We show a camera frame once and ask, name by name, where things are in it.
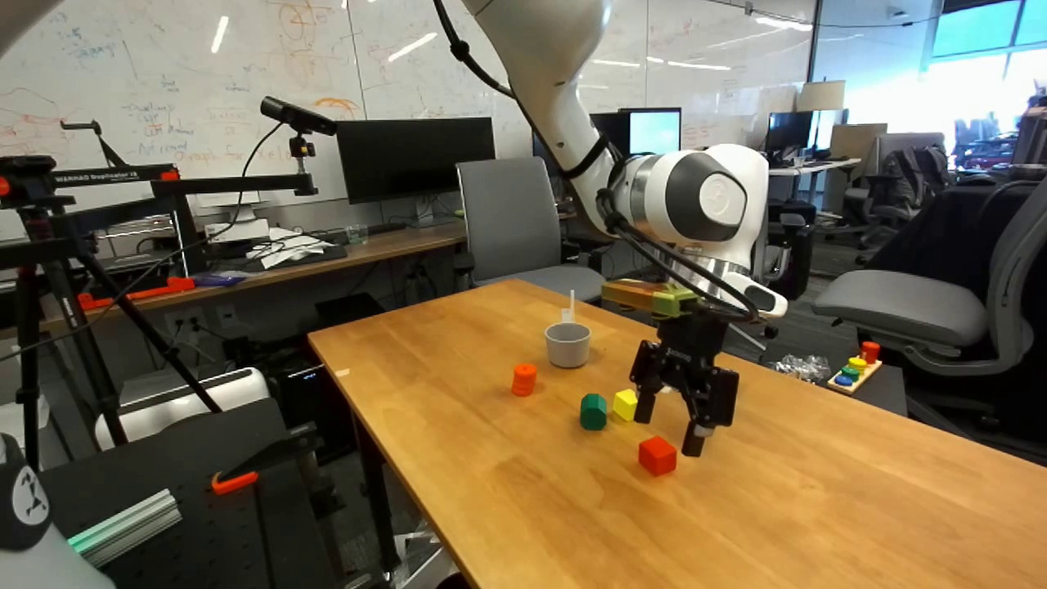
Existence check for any grey office chair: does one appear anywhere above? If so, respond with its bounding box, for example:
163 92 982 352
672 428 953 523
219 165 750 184
813 175 1047 444
451 154 612 308

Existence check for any black stereo camera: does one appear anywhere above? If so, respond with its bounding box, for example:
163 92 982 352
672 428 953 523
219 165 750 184
260 92 339 142

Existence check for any yellow cube block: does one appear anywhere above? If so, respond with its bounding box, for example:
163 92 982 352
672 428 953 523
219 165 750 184
609 385 640 425

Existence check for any beige chair back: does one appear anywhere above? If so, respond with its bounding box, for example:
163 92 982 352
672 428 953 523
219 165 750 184
827 121 890 167

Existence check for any red cube block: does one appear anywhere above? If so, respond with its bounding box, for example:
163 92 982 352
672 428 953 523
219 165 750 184
636 434 681 477

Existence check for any grey cup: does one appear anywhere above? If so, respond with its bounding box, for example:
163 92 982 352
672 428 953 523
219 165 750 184
542 321 593 373

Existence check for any black computer monitor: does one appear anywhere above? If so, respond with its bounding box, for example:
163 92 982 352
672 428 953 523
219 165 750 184
765 108 817 165
528 111 630 177

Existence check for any silver green tube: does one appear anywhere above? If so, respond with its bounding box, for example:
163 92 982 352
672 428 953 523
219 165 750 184
63 483 186 569

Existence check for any white rounded box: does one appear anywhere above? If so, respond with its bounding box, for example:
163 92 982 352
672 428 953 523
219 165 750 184
87 363 271 456

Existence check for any red clamp bar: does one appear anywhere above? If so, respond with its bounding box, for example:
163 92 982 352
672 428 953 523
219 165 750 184
75 273 199 316

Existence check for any beige lamp shade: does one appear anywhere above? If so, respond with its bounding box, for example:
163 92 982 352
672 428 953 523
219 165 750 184
791 74 852 114

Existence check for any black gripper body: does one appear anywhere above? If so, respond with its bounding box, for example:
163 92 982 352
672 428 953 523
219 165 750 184
658 308 731 385

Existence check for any small wooden desk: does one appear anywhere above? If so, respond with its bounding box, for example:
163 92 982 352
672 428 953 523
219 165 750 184
765 154 863 181

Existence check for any black table leg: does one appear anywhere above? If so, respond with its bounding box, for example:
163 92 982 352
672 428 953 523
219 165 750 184
353 422 401 584

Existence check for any lit computer monitor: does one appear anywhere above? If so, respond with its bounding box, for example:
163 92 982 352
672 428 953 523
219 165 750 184
626 106 688 158

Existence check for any colourful shape sorter toy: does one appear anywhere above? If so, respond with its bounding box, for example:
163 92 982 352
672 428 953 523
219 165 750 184
825 338 886 396

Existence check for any black mesh office chair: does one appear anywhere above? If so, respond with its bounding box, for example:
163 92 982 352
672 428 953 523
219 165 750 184
717 151 817 357

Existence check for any clear plastic bag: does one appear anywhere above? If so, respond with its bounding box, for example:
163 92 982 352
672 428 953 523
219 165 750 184
772 351 833 385

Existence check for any wide black monitor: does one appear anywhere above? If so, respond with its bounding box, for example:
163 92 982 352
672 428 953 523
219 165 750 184
333 114 499 205

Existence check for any black computer tower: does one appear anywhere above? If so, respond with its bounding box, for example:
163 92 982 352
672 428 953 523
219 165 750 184
263 332 364 463

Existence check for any orange hook handle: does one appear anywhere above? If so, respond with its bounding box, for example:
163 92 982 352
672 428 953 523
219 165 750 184
206 467 265 502

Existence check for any black boom bar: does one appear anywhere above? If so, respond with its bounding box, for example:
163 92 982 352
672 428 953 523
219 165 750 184
51 160 320 204

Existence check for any black side stool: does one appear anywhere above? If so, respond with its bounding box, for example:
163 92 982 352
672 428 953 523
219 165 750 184
760 344 910 420

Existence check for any white papers pile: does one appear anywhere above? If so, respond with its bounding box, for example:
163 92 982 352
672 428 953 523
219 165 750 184
206 216 336 273

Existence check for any long wooden desk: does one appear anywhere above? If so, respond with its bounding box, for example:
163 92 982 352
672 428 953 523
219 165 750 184
43 187 672 332

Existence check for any green cylinder block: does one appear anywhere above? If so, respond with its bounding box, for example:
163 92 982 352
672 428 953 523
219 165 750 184
575 388 612 431

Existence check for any black cart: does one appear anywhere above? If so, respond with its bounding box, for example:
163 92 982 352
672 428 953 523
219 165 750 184
39 396 369 589

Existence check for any black tripod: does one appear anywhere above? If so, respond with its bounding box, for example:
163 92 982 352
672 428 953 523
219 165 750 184
0 154 227 470

